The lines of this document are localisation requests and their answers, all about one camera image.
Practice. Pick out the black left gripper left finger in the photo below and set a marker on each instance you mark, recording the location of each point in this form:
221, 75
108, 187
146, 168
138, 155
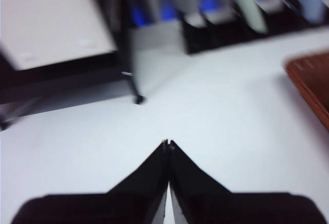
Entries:
115, 208

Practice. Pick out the black dish rack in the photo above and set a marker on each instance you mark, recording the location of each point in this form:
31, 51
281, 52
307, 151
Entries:
218, 36

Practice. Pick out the brown wicker basket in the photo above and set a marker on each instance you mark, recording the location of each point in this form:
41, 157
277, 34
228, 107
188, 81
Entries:
313, 85

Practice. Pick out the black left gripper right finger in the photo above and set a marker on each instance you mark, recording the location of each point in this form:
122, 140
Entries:
218, 208

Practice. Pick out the pale green plate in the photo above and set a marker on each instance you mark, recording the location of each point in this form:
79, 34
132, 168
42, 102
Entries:
252, 10

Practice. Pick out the black metal shelf frame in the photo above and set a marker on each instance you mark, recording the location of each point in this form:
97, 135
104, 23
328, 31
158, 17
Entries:
64, 82

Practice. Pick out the cream toaster oven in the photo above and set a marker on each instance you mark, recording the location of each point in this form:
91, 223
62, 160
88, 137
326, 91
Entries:
51, 21

